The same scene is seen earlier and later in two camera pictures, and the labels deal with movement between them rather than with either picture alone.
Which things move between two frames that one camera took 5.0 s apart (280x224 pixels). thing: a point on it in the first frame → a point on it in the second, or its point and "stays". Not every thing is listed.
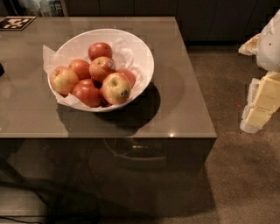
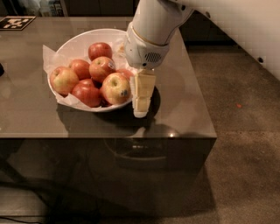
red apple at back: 100,49 stays
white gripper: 269,46 → 142,52
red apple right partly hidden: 129,75 stays
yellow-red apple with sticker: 115,88 stays
